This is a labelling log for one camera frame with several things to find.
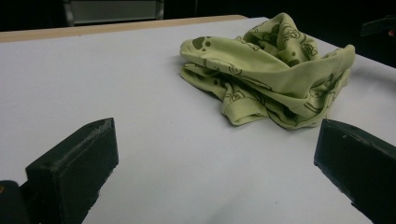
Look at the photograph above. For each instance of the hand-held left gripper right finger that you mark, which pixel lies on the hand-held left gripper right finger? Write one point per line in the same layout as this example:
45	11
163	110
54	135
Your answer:
358	161

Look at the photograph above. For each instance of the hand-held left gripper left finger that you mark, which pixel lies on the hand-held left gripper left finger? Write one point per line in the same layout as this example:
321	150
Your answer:
71	168

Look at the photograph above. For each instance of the green printed baby romper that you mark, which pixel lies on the green printed baby romper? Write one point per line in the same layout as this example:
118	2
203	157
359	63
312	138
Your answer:
274	77

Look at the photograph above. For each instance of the white metal desk frame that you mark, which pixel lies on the white metal desk frame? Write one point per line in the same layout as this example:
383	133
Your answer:
115	11

